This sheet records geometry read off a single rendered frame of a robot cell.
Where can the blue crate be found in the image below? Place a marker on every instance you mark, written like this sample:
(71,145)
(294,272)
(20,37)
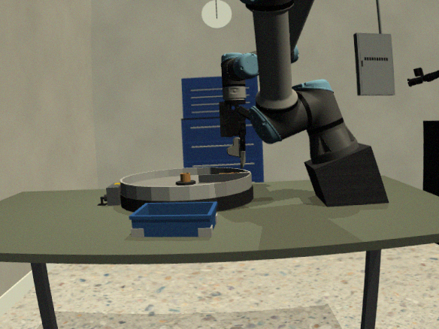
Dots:
(174,219)

